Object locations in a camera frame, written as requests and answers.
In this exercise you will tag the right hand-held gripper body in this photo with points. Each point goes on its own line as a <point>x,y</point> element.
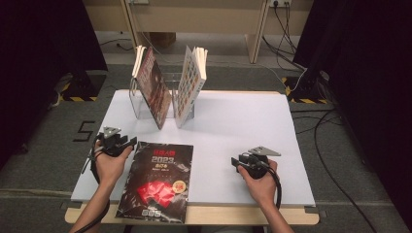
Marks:
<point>257,168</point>

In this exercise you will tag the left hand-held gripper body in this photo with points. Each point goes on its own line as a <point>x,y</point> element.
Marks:
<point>111,147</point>

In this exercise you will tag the clear acrylic book rack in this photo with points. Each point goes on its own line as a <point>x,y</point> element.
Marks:
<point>137,106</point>

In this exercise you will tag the black and red magazine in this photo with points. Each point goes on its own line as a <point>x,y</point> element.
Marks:
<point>155,174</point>

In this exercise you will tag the magazine with purple back cover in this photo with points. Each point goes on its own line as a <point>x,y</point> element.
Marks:
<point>155,90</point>

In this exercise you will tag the white book with picture grid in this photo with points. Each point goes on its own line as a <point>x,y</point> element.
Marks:
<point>189,84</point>

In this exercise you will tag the person's left hand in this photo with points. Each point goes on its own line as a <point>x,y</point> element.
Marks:
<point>110,170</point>

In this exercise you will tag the person's right hand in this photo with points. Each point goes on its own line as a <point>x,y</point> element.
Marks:
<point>264,191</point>

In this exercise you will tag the white table cover sheet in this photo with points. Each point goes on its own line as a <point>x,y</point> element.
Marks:
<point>226,129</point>

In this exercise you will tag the wooden table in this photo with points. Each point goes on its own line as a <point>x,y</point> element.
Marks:
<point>220,216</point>

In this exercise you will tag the black stand base striped tape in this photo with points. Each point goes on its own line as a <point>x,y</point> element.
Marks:
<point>73,89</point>
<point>304,87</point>

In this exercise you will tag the pale cloth strip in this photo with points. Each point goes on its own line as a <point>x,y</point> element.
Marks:
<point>63,84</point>

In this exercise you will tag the black curtain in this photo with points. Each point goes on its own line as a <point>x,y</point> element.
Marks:
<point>32,64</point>
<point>372,81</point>

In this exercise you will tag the beige desk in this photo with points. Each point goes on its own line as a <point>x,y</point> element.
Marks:
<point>200,16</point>

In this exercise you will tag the grey table bracket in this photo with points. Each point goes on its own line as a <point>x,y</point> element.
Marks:
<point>66,205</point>
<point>315,212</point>

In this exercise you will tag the white wall socket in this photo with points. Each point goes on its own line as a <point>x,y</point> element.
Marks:
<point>280,3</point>

